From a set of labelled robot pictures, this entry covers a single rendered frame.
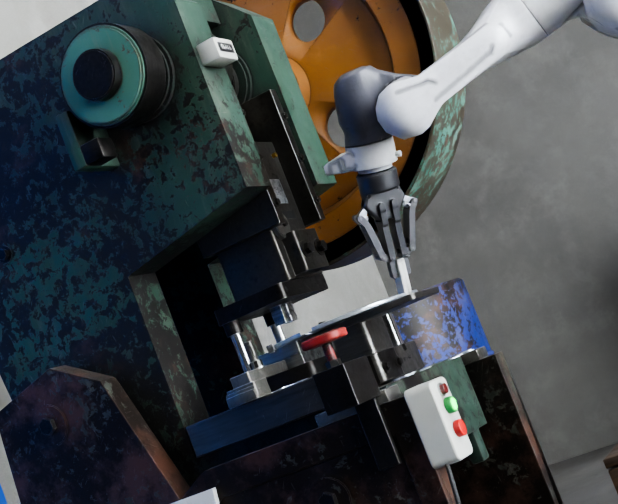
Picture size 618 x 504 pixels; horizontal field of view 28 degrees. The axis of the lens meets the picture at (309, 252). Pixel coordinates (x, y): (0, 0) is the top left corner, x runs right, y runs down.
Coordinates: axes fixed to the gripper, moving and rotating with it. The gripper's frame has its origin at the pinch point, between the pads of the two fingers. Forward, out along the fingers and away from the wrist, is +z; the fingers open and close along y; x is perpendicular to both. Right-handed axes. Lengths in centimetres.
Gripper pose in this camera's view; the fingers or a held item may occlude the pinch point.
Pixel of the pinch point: (401, 276)
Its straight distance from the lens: 231.3
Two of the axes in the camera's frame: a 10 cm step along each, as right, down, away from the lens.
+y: 8.8, -3.0, 3.6
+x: -4.0, -0.8, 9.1
